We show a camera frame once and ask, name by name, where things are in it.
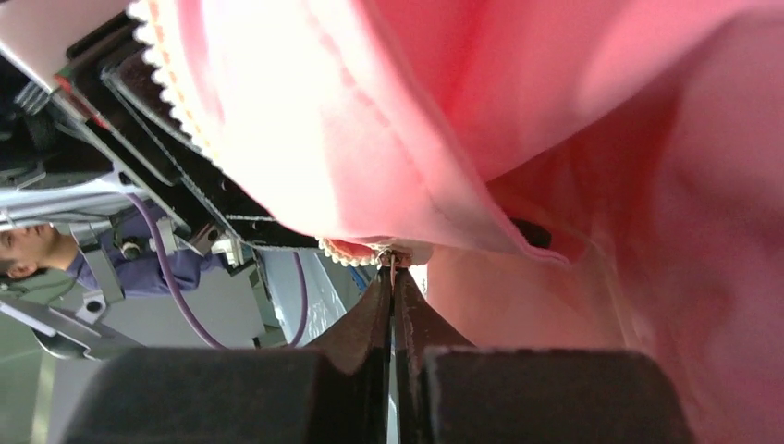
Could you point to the person in purple sweater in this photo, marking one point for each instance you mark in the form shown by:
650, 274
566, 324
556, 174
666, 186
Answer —
122, 252

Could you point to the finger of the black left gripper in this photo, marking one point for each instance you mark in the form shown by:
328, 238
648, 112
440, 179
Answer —
113, 86

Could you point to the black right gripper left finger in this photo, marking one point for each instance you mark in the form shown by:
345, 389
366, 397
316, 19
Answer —
333, 390

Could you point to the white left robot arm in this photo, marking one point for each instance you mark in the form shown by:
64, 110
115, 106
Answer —
84, 125

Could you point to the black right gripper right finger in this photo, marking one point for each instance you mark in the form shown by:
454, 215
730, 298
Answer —
450, 391

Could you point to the pink zip-up jacket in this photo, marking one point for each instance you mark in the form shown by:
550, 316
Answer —
587, 174

